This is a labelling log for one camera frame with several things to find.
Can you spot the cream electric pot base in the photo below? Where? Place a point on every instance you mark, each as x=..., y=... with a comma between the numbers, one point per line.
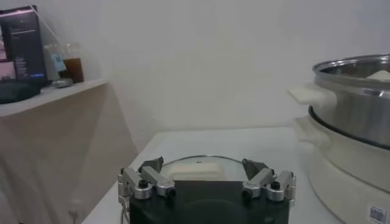
x=344, y=170

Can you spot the white side table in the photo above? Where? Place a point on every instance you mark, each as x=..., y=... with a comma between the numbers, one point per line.
x=73, y=88

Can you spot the stainless steel steamer basket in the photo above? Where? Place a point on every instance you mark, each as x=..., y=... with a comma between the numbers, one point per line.
x=350, y=115

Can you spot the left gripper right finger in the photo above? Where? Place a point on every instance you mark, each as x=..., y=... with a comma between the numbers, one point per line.
x=262, y=181

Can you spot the black computer mouse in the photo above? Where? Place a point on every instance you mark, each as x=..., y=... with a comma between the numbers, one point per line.
x=18, y=91

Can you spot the clear iced coffee cup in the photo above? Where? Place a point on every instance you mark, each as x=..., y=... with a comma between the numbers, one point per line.
x=73, y=70

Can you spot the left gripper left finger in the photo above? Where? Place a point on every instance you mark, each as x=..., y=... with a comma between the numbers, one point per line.
x=155, y=181

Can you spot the glass pot lid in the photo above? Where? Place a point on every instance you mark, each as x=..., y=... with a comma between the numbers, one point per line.
x=198, y=170

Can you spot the white wall power socket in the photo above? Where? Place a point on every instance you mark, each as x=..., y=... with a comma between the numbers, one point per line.
x=76, y=208

